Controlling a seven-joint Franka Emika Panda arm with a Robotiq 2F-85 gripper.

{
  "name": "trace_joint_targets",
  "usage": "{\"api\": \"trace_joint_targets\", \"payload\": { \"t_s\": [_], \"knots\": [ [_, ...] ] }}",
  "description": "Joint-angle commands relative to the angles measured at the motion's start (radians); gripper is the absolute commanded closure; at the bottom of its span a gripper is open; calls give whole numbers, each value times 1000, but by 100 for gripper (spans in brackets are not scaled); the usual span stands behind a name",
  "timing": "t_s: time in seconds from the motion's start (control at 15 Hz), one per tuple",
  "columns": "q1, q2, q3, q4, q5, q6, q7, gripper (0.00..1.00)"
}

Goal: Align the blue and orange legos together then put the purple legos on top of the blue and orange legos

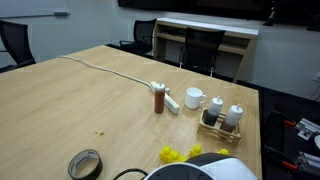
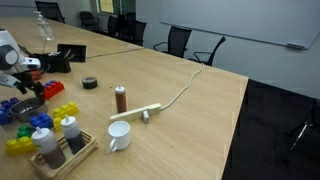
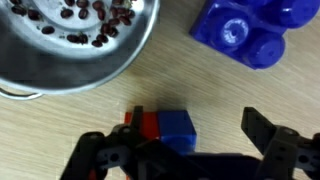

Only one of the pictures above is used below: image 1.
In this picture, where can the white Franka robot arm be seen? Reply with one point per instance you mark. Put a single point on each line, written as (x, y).
(213, 168)

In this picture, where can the brown spice bottle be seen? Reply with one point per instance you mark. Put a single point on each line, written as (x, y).
(159, 100)

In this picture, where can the white power strip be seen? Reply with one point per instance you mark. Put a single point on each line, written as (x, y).
(171, 105)

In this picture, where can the white ceramic mug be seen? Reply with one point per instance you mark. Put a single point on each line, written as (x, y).
(192, 98)

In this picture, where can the dark sauce squeeze bottle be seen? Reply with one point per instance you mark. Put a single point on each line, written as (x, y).
(214, 108)

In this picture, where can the black office chair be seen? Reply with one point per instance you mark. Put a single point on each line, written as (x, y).
(201, 46)
(15, 40)
(143, 31)

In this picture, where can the small wooden crate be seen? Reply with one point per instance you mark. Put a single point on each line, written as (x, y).
(216, 131)

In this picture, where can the small yellow lego brick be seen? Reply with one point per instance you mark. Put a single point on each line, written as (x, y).
(196, 150)

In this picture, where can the black tape roll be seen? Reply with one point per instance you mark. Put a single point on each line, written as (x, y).
(97, 170)

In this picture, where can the grey whiteboard eraser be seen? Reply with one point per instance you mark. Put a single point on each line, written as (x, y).
(61, 13)

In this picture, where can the black hanging device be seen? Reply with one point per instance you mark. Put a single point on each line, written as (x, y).
(270, 13)

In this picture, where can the white whiteboard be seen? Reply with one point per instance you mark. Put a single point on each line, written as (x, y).
(30, 6)

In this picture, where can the black wall screen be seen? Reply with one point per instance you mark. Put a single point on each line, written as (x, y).
(200, 5)

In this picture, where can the silver metal bracket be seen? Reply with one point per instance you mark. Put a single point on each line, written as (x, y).
(308, 128)

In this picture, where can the silver metal rail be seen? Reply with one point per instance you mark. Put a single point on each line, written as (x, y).
(308, 161)

